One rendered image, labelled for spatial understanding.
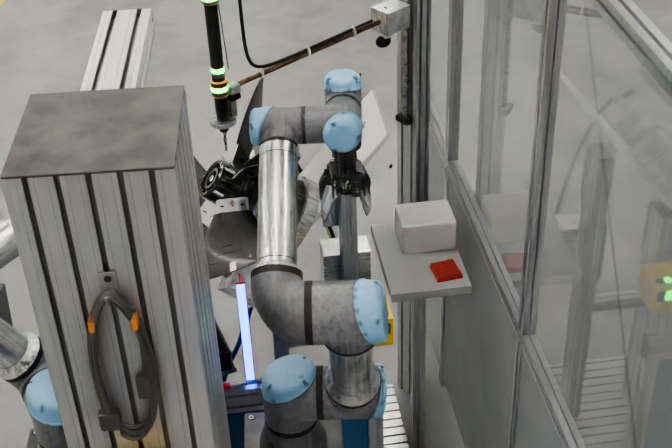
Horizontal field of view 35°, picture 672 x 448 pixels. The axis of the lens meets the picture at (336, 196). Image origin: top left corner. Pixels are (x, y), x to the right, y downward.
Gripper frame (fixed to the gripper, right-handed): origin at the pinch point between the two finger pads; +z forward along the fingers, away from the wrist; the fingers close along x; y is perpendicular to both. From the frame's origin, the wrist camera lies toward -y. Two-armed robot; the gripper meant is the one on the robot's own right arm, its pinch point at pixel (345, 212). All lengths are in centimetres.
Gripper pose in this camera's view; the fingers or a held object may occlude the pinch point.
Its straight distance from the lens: 234.7
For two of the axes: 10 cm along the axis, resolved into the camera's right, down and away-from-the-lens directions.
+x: 9.9, -1.0, 0.9
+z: 0.3, 8.3, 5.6
